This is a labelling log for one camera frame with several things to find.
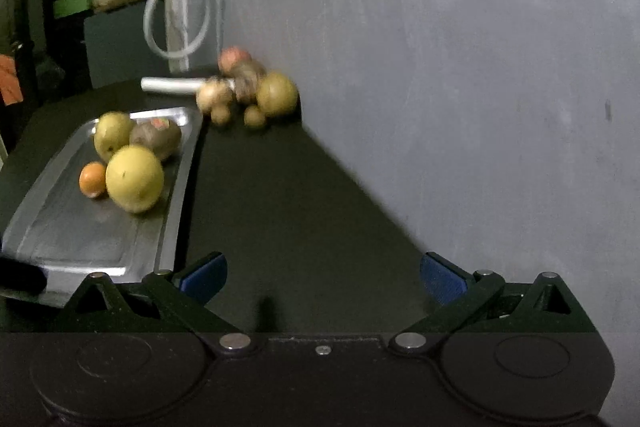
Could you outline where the brown-yellow mango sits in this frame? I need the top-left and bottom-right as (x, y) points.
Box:
(256, 70), (298, 117)

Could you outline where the silver metal tray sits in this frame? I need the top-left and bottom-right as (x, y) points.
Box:
(2, 106), (203, 295)

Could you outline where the dark avocado with sticker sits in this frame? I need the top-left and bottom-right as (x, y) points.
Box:
(129, 117), (182, 161)

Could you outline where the green plastic crate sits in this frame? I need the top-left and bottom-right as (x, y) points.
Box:
(54, 0), (93, 18)

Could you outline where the yellow grapefruit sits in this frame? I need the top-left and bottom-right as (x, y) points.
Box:
(105, 144), (164, 213)

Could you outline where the white cylindrical tube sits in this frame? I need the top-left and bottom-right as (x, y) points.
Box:
(140, 77), (235, 95)

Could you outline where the orange tangerine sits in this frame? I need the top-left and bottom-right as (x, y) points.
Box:
(78, 161), (106, 198)

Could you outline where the orange cloth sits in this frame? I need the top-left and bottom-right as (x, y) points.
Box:
(0, 54), (24, 105)

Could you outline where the red apple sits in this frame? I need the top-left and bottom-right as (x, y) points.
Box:
(218, 46), (252, 74)

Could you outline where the green-yellow pear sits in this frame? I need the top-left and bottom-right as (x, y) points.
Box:
(93, 112), (134, 162)

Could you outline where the dark cabinet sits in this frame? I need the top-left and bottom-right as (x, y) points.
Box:
(84, 1), (169, 89)

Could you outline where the small brown kiwi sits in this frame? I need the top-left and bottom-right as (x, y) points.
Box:
(210, 104), (232, 127)
(243, 105), (266, 130)

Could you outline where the striped pepino melon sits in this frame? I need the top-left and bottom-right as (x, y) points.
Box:
(229, 58), (266, 104)
(195, 78), (234, 114)

